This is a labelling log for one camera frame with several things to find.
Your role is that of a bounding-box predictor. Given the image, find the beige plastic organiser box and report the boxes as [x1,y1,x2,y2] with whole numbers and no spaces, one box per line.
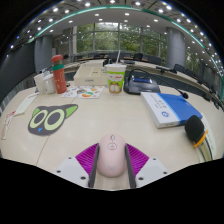
[73,63,109,87]

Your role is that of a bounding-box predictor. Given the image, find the pink computer mouse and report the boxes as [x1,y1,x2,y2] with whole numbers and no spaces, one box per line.
[96,133,128,178]

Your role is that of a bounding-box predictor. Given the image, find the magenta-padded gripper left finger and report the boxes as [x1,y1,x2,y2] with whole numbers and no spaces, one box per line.
[54,143,101,189]

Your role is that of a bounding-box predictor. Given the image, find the long curved conference table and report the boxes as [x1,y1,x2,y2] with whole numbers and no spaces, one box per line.
[63,59,224,111]

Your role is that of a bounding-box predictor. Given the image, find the colourful sticker sheet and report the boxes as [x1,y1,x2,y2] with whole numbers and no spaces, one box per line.
[60,85,105,100]

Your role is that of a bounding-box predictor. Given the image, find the plain white paper cup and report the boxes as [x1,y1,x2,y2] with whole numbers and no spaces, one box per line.
[33,72,47,95]

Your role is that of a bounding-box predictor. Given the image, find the white sheet with red header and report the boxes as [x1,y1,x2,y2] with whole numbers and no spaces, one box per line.
[12,92,39,117]

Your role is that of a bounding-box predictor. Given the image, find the blue and white book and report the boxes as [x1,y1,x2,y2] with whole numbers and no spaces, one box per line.
[139,91,204,129]

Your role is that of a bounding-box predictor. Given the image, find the green-printed paper cup with straw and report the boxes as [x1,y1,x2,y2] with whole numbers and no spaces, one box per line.
[104,49,128,95]

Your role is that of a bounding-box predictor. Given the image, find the ceiling lights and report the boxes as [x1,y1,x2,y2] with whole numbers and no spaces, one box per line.
[8,0,224,64]

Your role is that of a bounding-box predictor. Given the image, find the red bottle with green band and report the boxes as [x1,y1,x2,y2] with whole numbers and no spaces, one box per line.
[50,54,68,95]

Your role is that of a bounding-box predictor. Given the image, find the black handheld microphone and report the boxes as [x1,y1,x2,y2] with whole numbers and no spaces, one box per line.
[184,114,209,149]

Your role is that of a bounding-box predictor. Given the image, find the row of dark chairs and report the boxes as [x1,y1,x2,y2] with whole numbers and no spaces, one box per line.
[71,51,214,91]

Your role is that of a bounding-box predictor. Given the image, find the cat-face mouse pad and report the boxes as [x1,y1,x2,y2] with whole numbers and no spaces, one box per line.
[27,103,79,137]

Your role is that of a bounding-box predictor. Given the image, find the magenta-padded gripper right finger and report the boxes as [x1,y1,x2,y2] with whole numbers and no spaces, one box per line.
[124,143,170,190]

